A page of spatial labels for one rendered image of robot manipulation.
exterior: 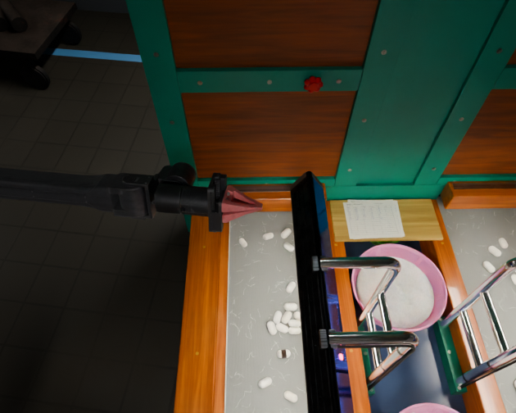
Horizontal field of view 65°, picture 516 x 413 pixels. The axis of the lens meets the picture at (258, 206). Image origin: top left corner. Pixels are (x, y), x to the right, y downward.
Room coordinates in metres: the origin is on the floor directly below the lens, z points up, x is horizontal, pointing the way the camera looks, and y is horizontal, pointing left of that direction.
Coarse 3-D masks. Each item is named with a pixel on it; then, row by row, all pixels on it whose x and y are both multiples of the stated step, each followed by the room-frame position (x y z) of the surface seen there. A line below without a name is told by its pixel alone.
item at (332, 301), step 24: (312, 192) 0.55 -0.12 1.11; (312, 216) 0.48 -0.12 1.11; (312, 240) 0.42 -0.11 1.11; (312, 288) 0.32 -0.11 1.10; (336, 288) 0.33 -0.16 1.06; (312, 312) 0.28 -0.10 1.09; (336, 312) 0.28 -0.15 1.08; (312, 336) 0.23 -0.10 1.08; (312, 360) 0.19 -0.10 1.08; (336, 360) 0.18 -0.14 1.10; (312, 384) 0.15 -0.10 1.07; (336, 384) 0.14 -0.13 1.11; (312, 408) 0.11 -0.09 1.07; (336, 408) 0.11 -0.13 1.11
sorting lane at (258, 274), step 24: (240, 216) 0.72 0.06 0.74; (264, 216) 0.72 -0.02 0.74; (288, 216) 0.72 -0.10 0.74; (264, 240) 0.63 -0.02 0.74; (288, 240) 0.63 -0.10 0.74; (240, 264) 0.55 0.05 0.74; (264, 264) 0.55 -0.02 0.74; (288, 264) 0.55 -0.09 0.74; (240, 288) 0.47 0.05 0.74; (264, 288) 0.47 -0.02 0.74; (240, 312) 0.40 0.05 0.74; (264, 312) 0.40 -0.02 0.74; (240, 336) 0.34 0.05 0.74; (264, 336) 0.34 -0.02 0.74; (288, 336) 0.34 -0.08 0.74; (240, 360) 0.27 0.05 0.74; (264, 360) 0.27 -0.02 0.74; (288, 360) 0.27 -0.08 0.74; (240, 384) 0.21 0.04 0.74; (288, 384) 0.21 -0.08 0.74; (240, 408) 0.16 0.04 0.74; (264, 408) 0.16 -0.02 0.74; (288, 408) 0.16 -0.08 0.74
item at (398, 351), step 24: (312, 264) 0.37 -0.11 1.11; (336, 264) 0.36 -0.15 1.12; (360, 264) 0.36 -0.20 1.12; (384, 264) 0.36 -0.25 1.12; (384, 288) 0.36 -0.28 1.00; (384, 312) 0.32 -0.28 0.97; (336, 336) 0.22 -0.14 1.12; (360, 336) 0.22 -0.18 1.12; (384, 336) 0.22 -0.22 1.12; (408, 336) 0.22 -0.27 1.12; (384, 360) 0.23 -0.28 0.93
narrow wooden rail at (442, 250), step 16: (432, 240) 0.62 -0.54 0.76; (448, 240) 0.62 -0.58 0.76; (432, 256) 0.58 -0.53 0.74; (448, 256) 0.56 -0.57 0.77; (448, 272) 0.51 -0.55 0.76; (448, 288) 0.46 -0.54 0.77; (464, 288) 0.46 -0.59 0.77; (448, 304) 0.42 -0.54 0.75; (464, 336) 0.33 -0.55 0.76; (480, 336) 0.33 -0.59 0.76; (464, 352) 0.29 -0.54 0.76; (464, 368) 0.25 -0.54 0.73; (480, 384) 0.21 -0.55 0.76; (496, 384) 0.21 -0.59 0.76; (464, 400) 0.19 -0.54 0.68; (480, 400) 0.17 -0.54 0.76; (496, 400) 0.17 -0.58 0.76
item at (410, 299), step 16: (368, 272) 0.53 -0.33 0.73; (384, 272) 0.53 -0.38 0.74; (400, 272) 0.53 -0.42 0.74; (416, 272) 0.53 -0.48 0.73; (368, 288) 0.48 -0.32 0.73; (400, 288) 0.48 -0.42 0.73; (416, 288) 0.48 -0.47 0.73; (400, 304) 0.43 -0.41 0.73; (416, 304) 0.43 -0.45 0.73; (432, 304) 0.43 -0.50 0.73; (400, 320) 0.38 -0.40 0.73; (416, 320) 0.38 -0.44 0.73
